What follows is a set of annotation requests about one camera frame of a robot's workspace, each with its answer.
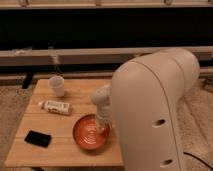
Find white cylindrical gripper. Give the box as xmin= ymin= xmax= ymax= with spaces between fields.
xmin=96 ymin=106 xmax=112 ymax=134

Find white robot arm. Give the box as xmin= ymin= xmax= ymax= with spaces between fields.
xmin=91 ymin=48 xmax=199 ymax=171

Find orange ceramic bowl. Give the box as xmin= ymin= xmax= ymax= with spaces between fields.
xmin=73 ymin=114 xmax=110 ymax=150

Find wooden table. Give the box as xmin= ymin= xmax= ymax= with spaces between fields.
xmin=5 ymin=79 xmax=123 ymax=167

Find white plastic bottle lying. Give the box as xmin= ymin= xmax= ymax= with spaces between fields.
xmin=38 ymin=100 xmax=72 ymax=116

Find white paper cup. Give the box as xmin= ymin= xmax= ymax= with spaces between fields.
xmin=48 ymin=75 xmax=65 ymax=97

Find black flat wallet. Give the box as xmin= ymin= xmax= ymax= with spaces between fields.
xmin=24 ymin=130 xmax=52 ymax=147

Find black cable on floor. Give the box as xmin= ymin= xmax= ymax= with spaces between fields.
xmin=183 ymin=151 xmax=213 ymax=171

